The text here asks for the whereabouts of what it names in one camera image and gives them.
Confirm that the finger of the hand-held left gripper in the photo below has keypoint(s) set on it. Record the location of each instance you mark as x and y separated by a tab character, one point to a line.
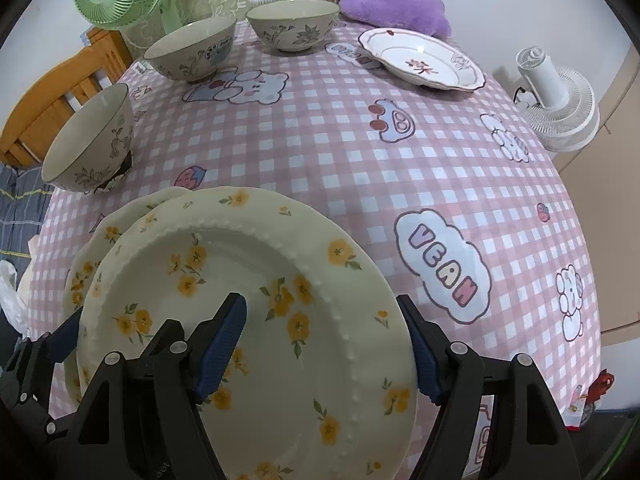
35	417
65	332

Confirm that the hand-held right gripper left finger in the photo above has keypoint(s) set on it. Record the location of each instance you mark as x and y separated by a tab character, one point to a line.
220	355

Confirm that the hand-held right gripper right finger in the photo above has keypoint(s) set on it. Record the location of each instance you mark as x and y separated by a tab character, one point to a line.
425	355

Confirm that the yellow flower plate scalloped rim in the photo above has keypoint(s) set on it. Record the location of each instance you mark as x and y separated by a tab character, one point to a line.
107	232

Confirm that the yellow flower plate beaded rim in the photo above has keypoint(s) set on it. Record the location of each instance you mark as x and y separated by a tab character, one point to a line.
280	240

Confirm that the floral ceramic bowl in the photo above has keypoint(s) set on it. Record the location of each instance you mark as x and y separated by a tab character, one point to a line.
190	60
95	160
292	30

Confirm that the white plate red print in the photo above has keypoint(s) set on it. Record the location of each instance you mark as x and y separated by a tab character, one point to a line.
400	55

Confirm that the white plastic bag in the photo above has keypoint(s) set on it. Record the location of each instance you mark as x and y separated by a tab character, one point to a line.
10	295

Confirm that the blue plaid cloth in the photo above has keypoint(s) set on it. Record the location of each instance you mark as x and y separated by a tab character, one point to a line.
20	200

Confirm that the pink checked tablecloth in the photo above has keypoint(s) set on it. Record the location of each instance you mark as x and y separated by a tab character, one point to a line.
325	160

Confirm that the wooden chair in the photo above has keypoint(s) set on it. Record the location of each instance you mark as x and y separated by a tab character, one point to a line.
45	100

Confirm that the beige cabinet panel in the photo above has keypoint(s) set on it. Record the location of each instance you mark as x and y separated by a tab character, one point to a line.
600	185

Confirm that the white fan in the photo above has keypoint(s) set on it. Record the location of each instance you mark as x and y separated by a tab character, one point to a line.
550	90

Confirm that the purple plush toy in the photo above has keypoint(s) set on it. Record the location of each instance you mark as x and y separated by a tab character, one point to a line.
395	5

